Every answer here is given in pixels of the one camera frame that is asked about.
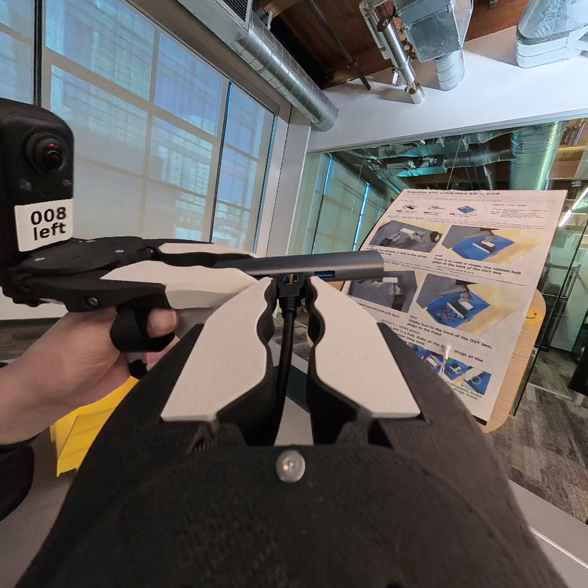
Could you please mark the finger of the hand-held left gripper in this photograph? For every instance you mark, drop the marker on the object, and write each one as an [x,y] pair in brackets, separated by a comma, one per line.
[216,249]
[193,283]

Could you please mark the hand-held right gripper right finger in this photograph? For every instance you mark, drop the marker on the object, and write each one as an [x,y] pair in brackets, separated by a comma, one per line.
[367,367]

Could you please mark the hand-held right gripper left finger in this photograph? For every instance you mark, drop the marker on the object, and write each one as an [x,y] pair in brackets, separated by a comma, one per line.
[220,367]

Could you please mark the grey metal USB hub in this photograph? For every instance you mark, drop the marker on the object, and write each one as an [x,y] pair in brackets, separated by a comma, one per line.
[312,265]

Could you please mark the yellow plastic bin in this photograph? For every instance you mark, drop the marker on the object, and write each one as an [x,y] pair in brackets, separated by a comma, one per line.
[87,427]

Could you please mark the person's left forearm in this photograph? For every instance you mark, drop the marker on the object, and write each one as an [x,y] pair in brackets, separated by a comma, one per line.
[9,409]

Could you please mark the person's left hand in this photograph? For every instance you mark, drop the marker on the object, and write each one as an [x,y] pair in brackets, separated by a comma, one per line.
[64,367]

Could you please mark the instruction poster board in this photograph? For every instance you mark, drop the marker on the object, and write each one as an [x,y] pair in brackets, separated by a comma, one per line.
[478,276]

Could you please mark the black quilted cushion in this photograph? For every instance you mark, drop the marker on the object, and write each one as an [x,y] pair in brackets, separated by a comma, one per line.
[14,478]

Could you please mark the silver ventilation duct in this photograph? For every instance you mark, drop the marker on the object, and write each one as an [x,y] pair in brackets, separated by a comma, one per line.
[432,37]
[276,64]

